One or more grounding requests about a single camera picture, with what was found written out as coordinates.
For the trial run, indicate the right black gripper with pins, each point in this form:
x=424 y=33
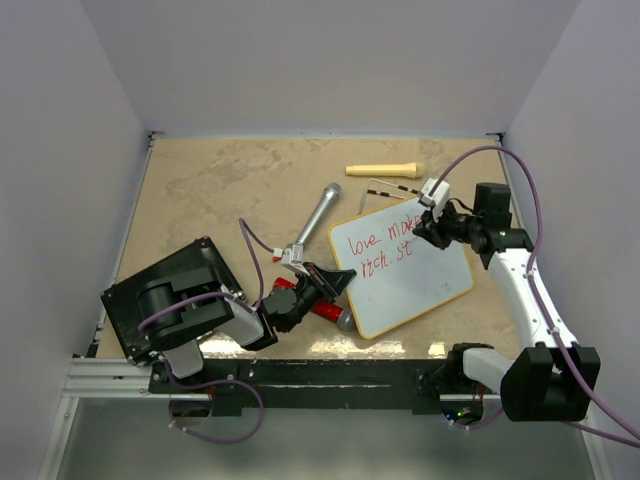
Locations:
x=432 y=231

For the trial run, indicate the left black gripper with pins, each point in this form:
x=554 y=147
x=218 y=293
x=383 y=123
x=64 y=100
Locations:
x=332 y=282

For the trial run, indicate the yellow framed whiteboard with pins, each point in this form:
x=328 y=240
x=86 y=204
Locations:
x=399 y=276

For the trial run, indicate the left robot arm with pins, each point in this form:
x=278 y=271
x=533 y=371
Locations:
x=176 y=311

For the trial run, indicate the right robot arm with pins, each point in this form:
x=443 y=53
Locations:
x=549 y=379

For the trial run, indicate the red toy microphone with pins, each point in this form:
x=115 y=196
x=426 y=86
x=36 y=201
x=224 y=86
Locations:
x=342 y=317

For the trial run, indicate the cream toy microphone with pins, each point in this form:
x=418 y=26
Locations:
x=410 y=170

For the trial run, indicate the silver toy microphone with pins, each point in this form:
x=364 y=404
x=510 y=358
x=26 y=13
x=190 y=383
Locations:
x=328 y=199

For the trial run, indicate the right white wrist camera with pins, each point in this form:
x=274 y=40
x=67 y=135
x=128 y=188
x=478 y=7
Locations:
x=434 y=196

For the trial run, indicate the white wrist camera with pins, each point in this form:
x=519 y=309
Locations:
x=434 y=196
x=291 y=257

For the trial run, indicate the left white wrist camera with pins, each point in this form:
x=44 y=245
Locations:
x=291 y=257

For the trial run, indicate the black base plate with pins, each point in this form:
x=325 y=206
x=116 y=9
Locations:
x=229 y=386

